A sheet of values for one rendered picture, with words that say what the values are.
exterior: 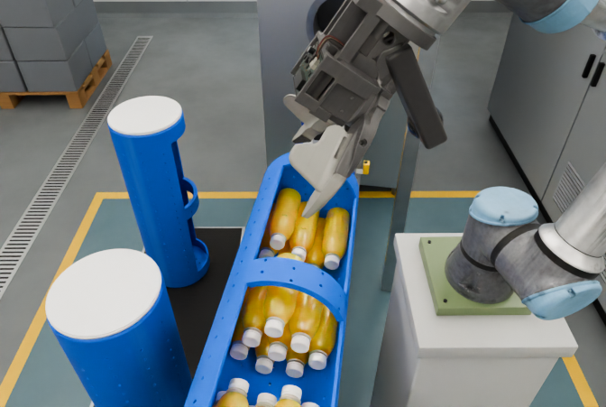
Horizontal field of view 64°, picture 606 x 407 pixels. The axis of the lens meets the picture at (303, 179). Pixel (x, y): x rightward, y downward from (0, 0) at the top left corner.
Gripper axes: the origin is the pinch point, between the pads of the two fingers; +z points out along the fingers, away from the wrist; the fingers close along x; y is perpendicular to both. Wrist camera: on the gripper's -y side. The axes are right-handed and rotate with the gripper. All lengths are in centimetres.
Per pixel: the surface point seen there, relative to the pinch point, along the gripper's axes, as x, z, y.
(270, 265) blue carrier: -30, 37, -20
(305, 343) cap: -19, 44, -32
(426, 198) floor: -195, 72, -162
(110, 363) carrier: -32, 85, -4
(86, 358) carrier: -32, 86, 1
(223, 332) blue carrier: -17, 46, -14
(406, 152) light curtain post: -118, 29, -81
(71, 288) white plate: -46, 81, 11
